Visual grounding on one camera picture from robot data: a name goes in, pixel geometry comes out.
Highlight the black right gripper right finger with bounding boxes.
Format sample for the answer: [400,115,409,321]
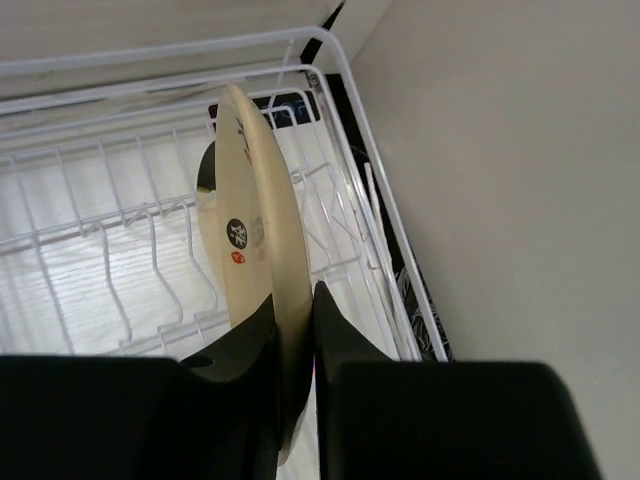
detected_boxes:
[313,283,601,479]

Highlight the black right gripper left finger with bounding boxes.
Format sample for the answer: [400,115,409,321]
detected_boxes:
[1,300,280,479]

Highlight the white wire dish rack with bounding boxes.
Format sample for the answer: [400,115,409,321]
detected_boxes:
[1,27,449,361]

